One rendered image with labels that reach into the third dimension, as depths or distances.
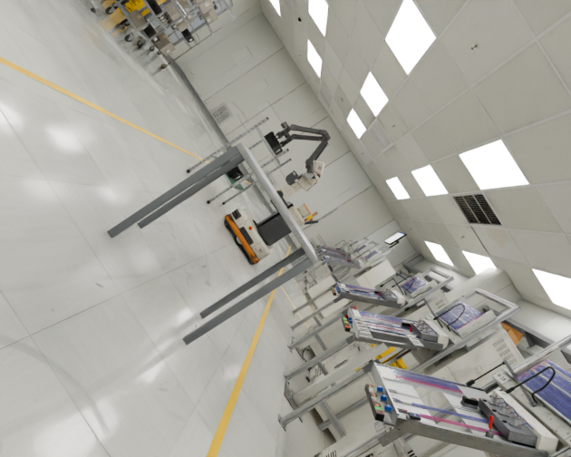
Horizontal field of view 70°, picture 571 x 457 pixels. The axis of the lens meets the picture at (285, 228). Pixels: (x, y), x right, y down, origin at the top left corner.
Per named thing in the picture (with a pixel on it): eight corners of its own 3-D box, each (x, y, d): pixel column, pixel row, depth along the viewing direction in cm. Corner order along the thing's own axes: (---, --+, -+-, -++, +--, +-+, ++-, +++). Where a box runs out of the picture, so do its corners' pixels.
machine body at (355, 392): (304, 404, 341) (367, 366, 337) (304, 372, 411) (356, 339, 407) (346, 470, 342) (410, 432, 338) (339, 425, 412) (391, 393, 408)
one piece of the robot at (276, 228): (265, 249, 533) (318, 215, 528) (260, 253, 479) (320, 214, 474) (251, 228, 534) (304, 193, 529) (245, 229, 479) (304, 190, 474)
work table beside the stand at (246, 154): (139, 222, 247) (248, 149, 242) (204, 316, 253) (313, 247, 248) (106, 231, 202) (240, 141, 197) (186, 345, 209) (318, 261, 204)
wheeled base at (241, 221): (260, 259, 539) (275, 249, 537) (253, 265, 475) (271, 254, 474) (232, 217, 539) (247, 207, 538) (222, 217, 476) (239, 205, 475)
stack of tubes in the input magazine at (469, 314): (456, 330, 336) (484, 313, 334) (436, 315, 387) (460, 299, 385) (464, 343, 336) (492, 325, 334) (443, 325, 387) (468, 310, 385)
